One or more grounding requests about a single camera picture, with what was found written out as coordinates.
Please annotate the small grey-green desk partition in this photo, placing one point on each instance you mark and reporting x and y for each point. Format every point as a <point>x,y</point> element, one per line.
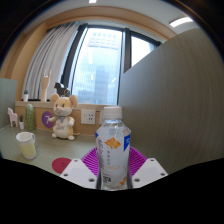
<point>7,101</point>

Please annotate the tall green cactus ornament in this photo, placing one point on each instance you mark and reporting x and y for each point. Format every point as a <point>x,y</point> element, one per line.
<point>30,118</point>

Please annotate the wooden hand model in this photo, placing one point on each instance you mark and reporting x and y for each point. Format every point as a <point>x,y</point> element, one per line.
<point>45,88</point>

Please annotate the black horse figure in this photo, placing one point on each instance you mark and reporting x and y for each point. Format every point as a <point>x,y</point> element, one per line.
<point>60,88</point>

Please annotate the beige plush mouse toy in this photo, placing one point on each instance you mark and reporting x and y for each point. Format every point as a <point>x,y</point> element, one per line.
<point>63,123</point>

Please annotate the white pleated curtain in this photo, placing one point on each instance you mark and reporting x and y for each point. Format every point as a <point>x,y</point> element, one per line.
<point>50,63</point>

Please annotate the small plant in white pot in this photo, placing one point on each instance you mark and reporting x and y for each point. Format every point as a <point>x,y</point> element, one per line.
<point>21,125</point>
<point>25,97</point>

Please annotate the flat round red coaster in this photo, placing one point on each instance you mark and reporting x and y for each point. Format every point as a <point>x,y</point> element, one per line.
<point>60,165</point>

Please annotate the pink wooden horse figure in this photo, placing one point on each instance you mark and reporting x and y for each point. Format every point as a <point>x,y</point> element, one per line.
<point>12,116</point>

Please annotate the round purple number sign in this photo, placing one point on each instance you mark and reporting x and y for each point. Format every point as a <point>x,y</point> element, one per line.
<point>46,119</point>

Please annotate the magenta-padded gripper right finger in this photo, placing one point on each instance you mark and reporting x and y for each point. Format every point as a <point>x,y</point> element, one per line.
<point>150,171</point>

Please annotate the large grey-green desk partition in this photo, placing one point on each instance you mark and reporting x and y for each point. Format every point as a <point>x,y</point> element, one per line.
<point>173,100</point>

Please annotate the clear plastic water bottle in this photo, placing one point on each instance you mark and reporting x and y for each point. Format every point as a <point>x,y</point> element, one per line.
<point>113,150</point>

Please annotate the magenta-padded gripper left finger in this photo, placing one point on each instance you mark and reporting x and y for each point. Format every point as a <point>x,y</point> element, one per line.
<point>78,173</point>

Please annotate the white wall socket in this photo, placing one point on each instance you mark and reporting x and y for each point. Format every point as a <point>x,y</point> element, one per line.
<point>88,116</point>
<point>101,117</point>

